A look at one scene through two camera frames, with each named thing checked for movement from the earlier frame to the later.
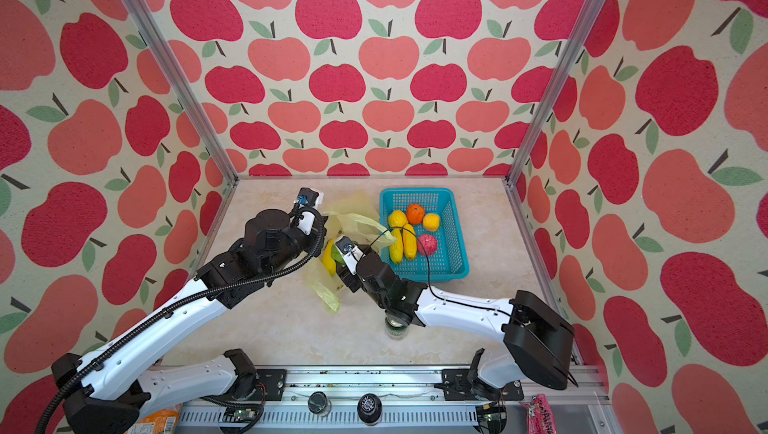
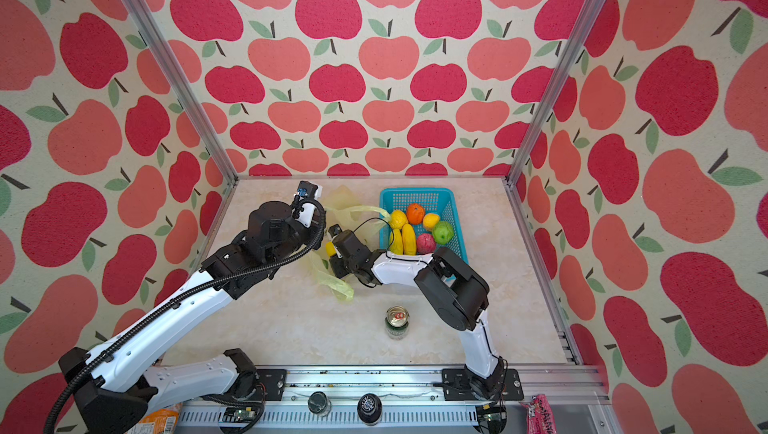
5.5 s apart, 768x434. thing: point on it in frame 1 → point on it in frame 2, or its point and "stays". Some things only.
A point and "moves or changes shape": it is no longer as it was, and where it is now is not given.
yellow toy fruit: (397, 218) stays
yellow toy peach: (431, 222) stays
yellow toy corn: (397, 250) stays
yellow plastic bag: (354, 215) moves or changes shape
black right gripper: (371, 254) → (334, 269)
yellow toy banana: (409, 242) stays
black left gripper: (315, 231) stays
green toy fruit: (336, 255) moves or changes shape
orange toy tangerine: (415, 213) stays
